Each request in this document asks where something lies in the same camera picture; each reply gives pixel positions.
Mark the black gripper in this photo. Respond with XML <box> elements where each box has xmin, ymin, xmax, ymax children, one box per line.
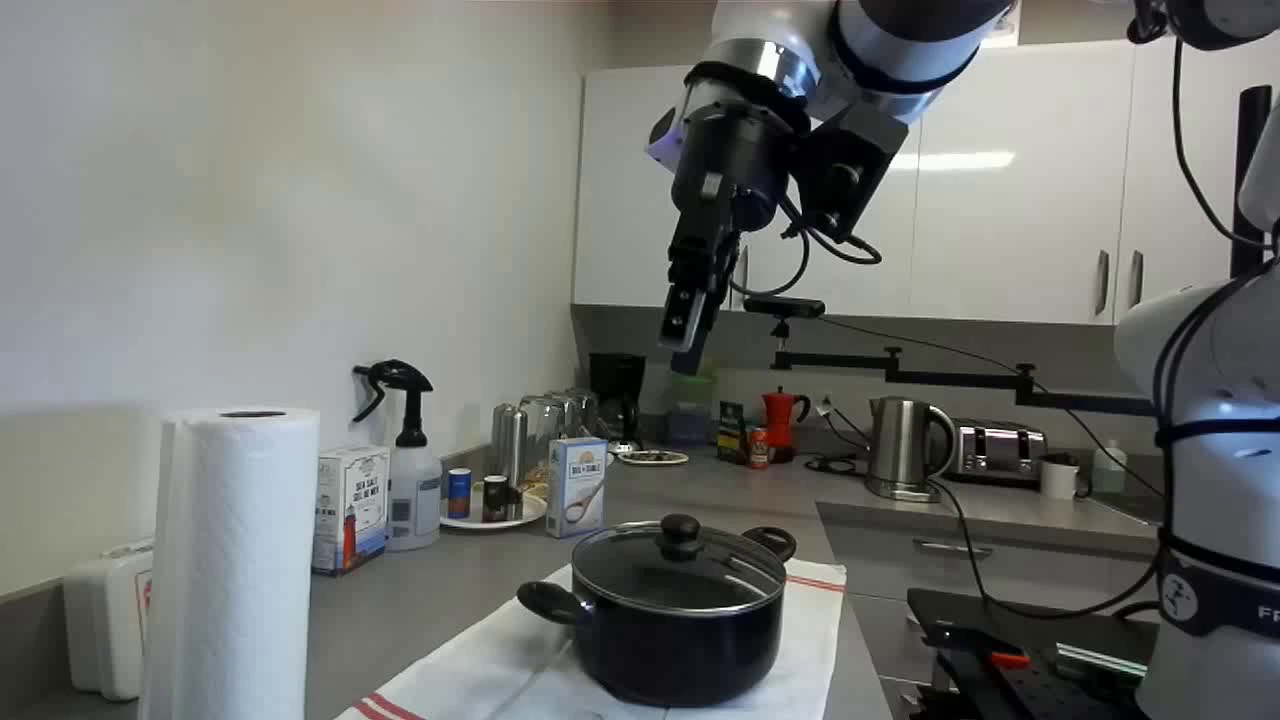
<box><xmin>662</xmin><ymin>90</ymin><xmax>808</xmax><ymax>379</ymax></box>

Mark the red moka pot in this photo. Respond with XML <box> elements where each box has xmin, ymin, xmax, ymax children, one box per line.
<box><xmin>759</xmin><ymin>382</ymin><xmax>818</xmax><ymax>465</ymax></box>

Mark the black cooking pot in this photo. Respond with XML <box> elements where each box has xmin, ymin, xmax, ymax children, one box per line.
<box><xmin>512</xmin><ymin>521</ymin><xmax>800</xmax><ymax>710</ymax></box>

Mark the green container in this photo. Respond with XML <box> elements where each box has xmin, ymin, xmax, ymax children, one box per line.
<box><xmin>666</xmin><ymin>366</ymin><xmax>720</xmax><ymax>451</ymax></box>

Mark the black coffee machine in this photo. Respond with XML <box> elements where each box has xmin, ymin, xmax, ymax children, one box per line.
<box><xmin>583</xmin><ymin>349</ymin><xmax>649</xmax><ymax>445</ymax></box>

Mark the flat dish with items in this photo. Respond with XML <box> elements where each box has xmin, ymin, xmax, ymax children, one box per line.
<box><xmin>608</xmin><ymin>445</ymin><xmax>696</xmax><ymax>472</ymax></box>

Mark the steel canister set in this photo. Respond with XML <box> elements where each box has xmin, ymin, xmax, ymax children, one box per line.
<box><xmin>488</xmin><ymin>386</ymin><xmax>597</xmax><ymax>491</ymax></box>

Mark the white carton with blue print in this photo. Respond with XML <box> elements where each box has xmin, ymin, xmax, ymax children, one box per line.
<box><xmin>545</xmin><ymin>431</ymin><xmax>614</xmax><ymax>545</ymax></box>

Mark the stainless steel electric kettle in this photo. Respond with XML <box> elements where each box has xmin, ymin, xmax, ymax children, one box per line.
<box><xmin>864</xmin><ymin>391</ymin><xmax>964</xmax><ymax>505</ymax></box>

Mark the white plate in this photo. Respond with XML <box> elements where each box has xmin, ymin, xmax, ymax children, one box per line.
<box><xmin>438</xmin><ymin>491</ymin><xmax>552</xmax><ymax>536</ymax></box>

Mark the small dark jar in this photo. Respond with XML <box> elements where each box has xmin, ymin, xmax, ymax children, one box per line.
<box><xmin>479</xmin><ymin>472</ymin><xmax>522</xmax><ymax>523</ymax></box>

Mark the small jar with blue label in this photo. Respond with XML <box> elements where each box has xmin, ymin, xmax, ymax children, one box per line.
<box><xmin>445</xmin><ymin>465</ymin><xmax>479</xmax><ymax>523</ymax></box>

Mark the silver toaster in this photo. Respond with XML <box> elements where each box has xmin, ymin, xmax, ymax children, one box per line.
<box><xmin>948</xmin><ymin>421</ymin><xmax>1051</xmax><ymax>489</ymax></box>

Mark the spray bottle with black trigger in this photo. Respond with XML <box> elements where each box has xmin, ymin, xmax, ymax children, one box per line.
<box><xmin>347</xmin><ymin>356</ymin><xmax>448</xmax><ymax>551</ymax></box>

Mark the white mug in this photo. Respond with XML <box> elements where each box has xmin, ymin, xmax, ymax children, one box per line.
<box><xmin>1037</xmin><ymin>454</ymin><xmax>1083</xmax><ymax>505</ymax></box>

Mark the white carton with red print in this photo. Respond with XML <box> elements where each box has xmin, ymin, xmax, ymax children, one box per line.
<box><xmin>311</xmin><ymin>445</ymin><xmax>395</xmax><ymax>580</ymax></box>

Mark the white towel with red stripes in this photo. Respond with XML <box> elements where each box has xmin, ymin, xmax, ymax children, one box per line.
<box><xmin>333</xmin><ymin>551</ymin><xmax>853</xmax><ymax>720</ymax></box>

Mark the black device with orange button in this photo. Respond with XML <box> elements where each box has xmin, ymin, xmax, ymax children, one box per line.
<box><xmin>904</xmin><ymin>585</ymin><xmax>1163</xmax><ymax>720</ymax></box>

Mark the white paper towel roll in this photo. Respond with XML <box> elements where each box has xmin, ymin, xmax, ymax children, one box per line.
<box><xmin>137</xmin><ymin>402</ymin><xmax>324</xmax><ymax>720</ymax></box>

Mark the white plastic box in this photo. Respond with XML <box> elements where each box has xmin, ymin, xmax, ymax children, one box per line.
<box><xmin>59</xmin><ymin>538</ymin><xmax>159</xmax><ymax>706</ymax></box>

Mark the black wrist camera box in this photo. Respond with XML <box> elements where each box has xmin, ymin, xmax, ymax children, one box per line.
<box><xmin>795</xmin><ymin>90</ymin><xmax>913</xmax><ymax>246</ymax></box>

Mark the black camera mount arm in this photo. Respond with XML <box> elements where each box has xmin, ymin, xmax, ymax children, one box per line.
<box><xmin>740</xmin><ymin>292</ymin><xmax>1163</xmax><ymax>421</ymax></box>

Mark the white wall cabinet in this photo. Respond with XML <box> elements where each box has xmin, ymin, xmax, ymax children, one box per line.
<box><xmin>574</xmin><ymin>36</ymin><xmax>1280</xmax><ymax>333</ymax></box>

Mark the black kettle power cable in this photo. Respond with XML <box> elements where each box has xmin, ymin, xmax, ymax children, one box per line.
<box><xmin>930</xmin><ymin>477</ymin><xmax>1167</xmax><ymax>625</ymax></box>

